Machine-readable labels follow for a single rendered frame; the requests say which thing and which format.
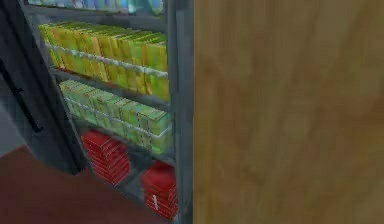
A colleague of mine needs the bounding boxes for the row of green boxes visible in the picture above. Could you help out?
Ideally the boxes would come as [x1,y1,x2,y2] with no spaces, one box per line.
[58,79,174,155]

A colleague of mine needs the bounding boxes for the row of pale blue packs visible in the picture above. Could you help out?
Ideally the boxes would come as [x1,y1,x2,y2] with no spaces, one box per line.
[27,0,165,16]

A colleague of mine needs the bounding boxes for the stack of red boxes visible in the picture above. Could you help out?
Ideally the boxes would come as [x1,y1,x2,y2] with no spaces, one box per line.
[80,129,132,186]
[140,160,179,222]

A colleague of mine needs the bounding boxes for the brown wooden cupboard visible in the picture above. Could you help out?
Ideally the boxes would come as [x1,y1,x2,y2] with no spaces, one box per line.
[193,0,384,224]

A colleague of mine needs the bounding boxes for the grey glass-door display case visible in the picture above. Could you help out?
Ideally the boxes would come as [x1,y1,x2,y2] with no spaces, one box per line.
[0,0,195,224]

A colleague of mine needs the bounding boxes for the black door handle bar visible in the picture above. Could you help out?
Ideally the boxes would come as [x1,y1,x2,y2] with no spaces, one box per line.
[0,58,44,134]

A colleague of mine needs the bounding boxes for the row of yellow boxes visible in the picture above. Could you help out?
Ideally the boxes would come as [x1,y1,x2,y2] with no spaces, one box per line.
[38,21,171,102]

